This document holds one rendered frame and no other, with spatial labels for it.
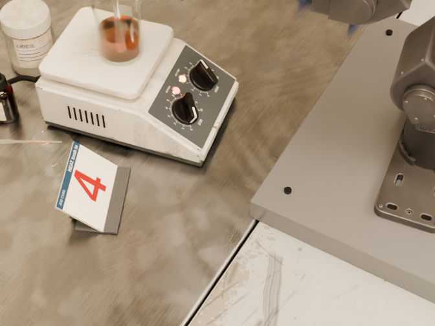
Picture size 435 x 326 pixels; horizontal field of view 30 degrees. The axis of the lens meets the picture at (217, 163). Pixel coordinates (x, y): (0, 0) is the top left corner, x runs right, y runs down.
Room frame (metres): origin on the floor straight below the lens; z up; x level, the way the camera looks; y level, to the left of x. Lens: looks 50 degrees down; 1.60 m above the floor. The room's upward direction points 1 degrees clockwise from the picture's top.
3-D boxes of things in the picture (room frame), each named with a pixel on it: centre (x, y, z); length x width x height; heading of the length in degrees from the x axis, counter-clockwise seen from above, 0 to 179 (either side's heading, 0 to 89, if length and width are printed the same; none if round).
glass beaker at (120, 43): (0.68, 0.11, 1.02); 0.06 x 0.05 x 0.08; 16
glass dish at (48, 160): (0.59, 0.19, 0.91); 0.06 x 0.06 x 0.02
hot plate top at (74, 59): (0.69, 0.13, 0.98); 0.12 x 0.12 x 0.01; 71
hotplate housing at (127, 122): (0.68, 0.10, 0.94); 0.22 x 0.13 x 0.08; 71
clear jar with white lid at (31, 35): (0.75, 0.23, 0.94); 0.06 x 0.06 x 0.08
